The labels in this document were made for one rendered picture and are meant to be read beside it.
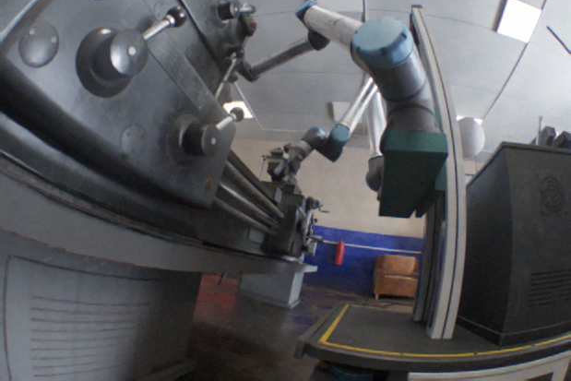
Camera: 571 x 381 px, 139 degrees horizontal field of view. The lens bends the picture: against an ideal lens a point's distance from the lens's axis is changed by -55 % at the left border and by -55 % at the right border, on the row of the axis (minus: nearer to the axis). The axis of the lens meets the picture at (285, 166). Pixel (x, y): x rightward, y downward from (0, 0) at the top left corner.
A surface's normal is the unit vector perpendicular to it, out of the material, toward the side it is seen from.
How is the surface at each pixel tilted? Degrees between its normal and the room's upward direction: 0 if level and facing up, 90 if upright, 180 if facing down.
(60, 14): 90
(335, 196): 90
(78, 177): 90
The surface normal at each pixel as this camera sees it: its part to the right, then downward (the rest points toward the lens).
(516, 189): -0.33, -0.42
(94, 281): 0.95, 0.10
